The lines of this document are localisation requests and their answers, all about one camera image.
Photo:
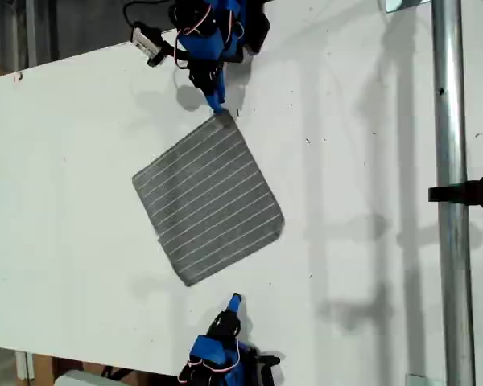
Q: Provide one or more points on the grey striped towel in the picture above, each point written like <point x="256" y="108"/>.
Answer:
<point x="205" y="193"/>

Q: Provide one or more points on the white plastic container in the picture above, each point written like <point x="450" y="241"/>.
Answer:
<point x="76" y="379"/>

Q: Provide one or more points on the brown cardboard box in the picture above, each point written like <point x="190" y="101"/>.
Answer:
<point x="44" y="368"/>

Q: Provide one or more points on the steel post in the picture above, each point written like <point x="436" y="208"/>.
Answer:
<point x="451" y="120"/>

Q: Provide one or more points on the black post clamp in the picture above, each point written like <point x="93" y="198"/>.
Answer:
<point x="479" y="191"/>

